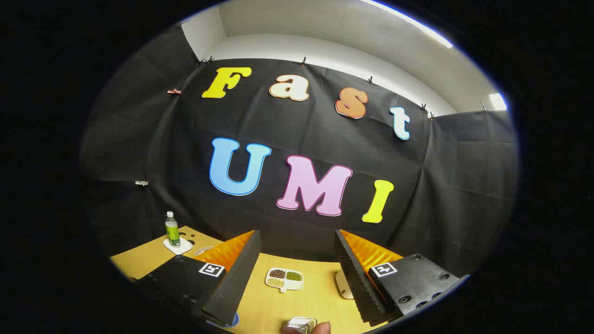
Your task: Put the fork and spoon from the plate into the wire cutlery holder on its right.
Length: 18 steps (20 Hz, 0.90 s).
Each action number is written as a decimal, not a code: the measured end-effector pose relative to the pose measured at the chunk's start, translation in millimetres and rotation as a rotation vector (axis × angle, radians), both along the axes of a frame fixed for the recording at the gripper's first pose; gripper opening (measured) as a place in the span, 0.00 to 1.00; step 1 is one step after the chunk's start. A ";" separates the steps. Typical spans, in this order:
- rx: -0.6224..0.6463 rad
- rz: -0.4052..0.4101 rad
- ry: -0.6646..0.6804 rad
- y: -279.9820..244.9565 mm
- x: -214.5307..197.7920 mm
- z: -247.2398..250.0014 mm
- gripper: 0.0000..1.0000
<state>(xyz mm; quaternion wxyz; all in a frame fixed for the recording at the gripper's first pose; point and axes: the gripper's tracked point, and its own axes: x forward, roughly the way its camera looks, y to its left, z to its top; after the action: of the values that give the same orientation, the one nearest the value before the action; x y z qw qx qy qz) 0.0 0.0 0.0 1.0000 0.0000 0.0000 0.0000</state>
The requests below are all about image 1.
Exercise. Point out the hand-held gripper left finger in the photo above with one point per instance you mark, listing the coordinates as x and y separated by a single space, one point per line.
236 278

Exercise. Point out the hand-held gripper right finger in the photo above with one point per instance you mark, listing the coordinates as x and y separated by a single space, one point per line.
355 283

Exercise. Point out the cream white toaster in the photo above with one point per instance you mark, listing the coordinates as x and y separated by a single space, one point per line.
342 285

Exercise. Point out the blue round plate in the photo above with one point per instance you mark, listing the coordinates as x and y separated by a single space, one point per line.
233 320

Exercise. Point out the plate of meat and vegetables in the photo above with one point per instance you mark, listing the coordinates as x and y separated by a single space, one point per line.
203 251

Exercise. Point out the white divided dish with beans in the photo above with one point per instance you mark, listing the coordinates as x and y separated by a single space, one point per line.
284 279

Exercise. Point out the white square coaster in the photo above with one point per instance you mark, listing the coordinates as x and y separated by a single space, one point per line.
183 248

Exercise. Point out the perforated metal basket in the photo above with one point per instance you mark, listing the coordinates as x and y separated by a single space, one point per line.
300 324

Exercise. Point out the green drink bottle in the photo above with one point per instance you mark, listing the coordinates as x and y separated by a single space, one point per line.
172 232

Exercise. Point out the orange cloth clip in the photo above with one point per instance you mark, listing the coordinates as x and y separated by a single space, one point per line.
174 92

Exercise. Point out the small ceiling light panel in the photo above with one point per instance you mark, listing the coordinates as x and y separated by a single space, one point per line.
497 101

